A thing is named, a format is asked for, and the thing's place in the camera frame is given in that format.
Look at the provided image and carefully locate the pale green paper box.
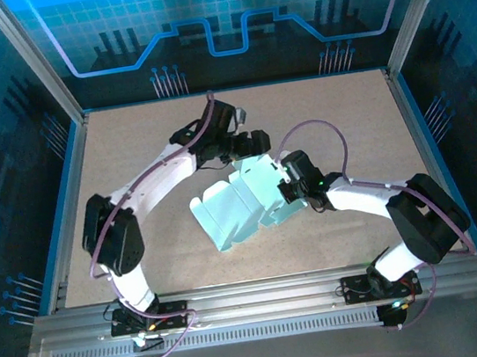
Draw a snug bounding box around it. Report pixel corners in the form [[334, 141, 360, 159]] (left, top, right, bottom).
[[182, 148, 312, 256]]

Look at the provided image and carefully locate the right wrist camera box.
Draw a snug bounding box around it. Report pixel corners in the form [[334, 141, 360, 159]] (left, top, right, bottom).
[[277, 158, 294, 183]]

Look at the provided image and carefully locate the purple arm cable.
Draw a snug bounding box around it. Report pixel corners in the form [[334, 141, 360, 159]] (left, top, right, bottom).
[[272, 99, 477, 346], [66, 89, 252, 357]]

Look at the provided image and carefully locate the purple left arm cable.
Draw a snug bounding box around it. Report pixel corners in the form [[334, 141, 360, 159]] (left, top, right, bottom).
[[66, 89, 252, 357]]

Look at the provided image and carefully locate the aluminium frame post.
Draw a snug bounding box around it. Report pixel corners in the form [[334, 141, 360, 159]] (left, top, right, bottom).
[[376, 0, 471, 78], [0, 0, 89, 135]]

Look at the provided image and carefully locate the blue printed backdrop panel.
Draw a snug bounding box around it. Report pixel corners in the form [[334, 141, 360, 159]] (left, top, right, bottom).
[[2, 0, 456, 120]]

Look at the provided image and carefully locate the aluminium cross rail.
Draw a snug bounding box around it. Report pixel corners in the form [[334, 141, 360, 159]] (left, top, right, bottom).
[[26, 247, 477, 353]]

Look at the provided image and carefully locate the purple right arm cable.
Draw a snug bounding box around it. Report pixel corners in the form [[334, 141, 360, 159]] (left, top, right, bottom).
[[272, 99, 477, 346]]

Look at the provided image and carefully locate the aluminium side rail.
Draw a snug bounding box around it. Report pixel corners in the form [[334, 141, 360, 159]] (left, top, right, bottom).
[[19, 113, 116, 316], [381, 59, 477, 265]]

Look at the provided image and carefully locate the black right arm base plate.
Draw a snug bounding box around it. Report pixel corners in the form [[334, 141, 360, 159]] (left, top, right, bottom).
[[340, 265, 423, 306]]

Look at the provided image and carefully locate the slotted grey cable duct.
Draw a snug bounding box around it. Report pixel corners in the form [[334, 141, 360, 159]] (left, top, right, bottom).
[[49, 307, 384, 357]]

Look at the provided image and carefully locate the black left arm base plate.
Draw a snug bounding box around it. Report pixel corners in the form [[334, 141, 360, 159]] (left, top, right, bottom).
[[107, 299, 192, 339]]

